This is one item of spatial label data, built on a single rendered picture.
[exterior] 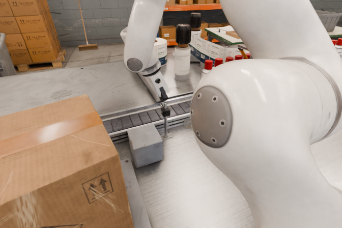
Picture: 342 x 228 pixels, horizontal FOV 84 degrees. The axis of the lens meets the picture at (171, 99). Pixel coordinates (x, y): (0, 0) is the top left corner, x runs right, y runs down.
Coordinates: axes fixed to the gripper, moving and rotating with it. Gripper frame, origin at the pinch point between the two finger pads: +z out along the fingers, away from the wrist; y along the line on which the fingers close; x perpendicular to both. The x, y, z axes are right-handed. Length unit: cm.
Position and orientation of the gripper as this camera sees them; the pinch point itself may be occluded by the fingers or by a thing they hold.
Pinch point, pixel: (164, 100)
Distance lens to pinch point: 79.8
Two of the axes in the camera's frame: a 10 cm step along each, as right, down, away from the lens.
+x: -8.6, 4.9, -1.3
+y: -3.9, -4.9, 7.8
